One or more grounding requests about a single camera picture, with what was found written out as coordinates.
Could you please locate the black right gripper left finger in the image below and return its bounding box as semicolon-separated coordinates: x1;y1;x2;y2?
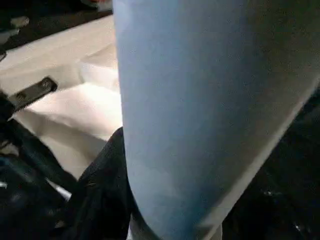
52;126;142;240

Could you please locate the white plastic table leg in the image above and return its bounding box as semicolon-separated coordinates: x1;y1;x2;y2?
112;0;320;240

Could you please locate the white plastic table top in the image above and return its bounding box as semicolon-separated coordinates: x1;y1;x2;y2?
0;14;126;181

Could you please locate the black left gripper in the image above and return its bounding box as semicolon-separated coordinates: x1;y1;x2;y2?
0;77;79;240

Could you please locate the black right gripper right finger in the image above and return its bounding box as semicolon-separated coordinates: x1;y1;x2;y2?
222;119;320;240

